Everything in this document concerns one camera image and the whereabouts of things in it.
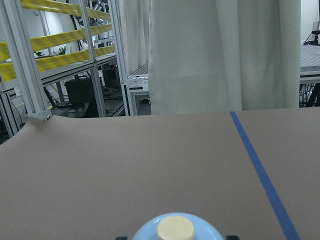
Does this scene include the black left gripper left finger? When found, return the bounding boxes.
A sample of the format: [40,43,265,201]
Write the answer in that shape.
[116,236,127,240]

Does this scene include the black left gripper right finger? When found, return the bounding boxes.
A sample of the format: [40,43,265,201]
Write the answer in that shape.
[225,235,237,240]

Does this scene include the light blue call bell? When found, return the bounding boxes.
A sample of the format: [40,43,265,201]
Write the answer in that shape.
[133,212,223,240]

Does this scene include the white curtain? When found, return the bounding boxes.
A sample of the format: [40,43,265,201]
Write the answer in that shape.
[119,0,301,115]

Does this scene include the yellow black striped barrier tape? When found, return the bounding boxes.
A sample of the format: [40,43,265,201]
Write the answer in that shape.
[0,0,112,82]

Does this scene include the aluminium frame post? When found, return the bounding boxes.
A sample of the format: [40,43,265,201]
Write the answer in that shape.
[0,0,52,121]

